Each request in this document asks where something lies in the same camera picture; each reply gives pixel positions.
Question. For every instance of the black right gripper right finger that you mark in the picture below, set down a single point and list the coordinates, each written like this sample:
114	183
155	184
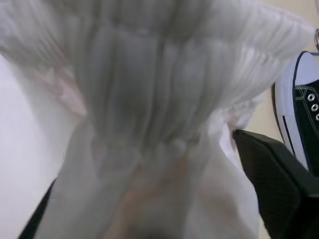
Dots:
286	194

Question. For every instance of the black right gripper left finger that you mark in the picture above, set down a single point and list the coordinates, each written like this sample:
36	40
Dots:
37	216

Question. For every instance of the white shorts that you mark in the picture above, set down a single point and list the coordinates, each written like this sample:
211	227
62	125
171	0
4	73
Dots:
149	99

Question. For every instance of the dark canvas sneaker white toe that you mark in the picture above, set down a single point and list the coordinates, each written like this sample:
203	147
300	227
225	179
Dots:
289	99

